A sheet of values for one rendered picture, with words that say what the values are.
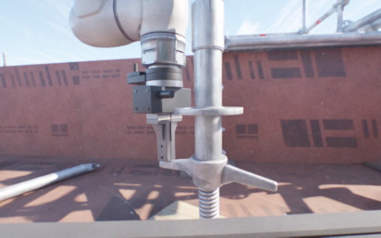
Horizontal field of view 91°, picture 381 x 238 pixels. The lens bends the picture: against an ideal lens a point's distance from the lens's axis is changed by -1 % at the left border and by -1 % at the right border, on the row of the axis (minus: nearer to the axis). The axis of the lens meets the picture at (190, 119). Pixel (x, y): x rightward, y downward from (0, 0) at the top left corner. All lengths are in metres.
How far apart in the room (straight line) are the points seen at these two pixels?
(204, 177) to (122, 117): 1.13
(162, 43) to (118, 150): 1.18
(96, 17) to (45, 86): 1.35
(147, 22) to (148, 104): 0.15
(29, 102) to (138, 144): 0.92
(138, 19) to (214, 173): 0.31
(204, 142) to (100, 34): 0.32
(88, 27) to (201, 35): 0.26
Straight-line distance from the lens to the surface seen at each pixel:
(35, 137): 1.89
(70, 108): 1.65
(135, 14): 0.41
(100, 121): 1.51
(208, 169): 0.33
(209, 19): 0.35
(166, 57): 0.37
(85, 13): 0.49
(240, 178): 0.34
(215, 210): 0.39
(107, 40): 0.48
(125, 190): 0.97
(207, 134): 0.33
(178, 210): 0.74
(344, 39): 1.35
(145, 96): 0.35
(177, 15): 0.39
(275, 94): 1.30
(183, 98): 0.41
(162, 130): 0.39
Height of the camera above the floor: 0.39
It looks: 5 degrees down
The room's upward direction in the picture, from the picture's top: 1 degrees counter-clockwise
